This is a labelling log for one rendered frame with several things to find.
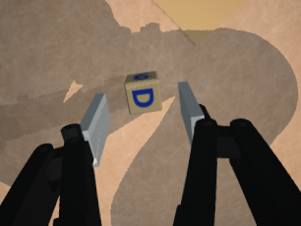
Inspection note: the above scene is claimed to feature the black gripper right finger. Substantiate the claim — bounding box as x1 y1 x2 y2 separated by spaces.
173 82 301 226

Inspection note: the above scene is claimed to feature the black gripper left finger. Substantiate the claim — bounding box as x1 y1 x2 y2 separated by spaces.
0 92 111 226

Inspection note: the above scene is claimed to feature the tan flat mat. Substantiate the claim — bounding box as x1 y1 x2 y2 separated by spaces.
152 0 248 46

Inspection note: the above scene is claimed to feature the tan letter block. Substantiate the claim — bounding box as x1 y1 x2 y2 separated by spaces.
124 71 162 115

